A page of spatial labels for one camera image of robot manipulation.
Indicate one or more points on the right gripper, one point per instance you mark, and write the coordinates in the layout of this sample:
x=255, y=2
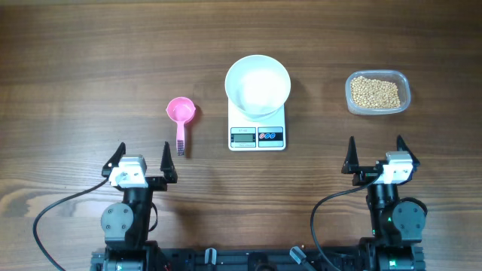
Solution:
x=365, y=174

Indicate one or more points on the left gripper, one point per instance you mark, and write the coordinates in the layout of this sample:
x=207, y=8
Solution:
x=158, y=184

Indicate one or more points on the pink plastic measuring scoop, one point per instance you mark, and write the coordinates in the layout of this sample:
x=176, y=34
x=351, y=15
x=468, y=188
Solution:
x=181, y=110

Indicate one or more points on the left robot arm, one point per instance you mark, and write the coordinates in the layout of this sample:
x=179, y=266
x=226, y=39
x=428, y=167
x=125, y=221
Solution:
x=126, y=224

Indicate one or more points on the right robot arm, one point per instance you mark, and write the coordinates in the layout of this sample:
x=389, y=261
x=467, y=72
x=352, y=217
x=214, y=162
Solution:
x=397, y=223

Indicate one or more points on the white digital kitchen scale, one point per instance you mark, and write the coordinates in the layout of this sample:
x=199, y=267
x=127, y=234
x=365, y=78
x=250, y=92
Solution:
x=267, y=133

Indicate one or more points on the white bowl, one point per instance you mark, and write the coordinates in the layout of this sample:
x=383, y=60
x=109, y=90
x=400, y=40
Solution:
x=257, y=85

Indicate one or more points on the pile of soybeans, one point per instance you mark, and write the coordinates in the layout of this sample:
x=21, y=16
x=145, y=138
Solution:
x=374, y=93

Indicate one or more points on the clear plastic container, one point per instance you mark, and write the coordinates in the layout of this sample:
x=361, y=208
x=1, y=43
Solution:
x=384, y=75

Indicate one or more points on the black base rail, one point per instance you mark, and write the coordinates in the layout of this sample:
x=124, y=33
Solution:
x=342, y=258

